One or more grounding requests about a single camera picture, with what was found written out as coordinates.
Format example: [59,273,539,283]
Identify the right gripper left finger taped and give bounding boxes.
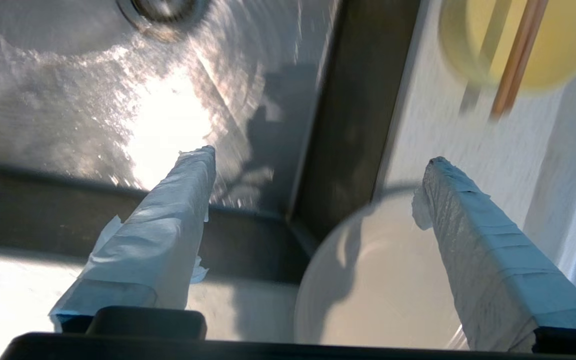
[49,145,217,333]

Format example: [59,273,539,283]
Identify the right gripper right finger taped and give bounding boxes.
[412,156,576,353]

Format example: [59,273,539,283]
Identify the white round plate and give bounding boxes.
[293,186,471,351]

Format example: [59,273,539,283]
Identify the stainless steel sink basin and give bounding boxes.
[0,0,421,288]

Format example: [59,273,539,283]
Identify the round metal drain strainer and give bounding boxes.
[115,0,212,42]

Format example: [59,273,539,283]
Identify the yellow plastic bowl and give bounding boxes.
[438,0,576,97]

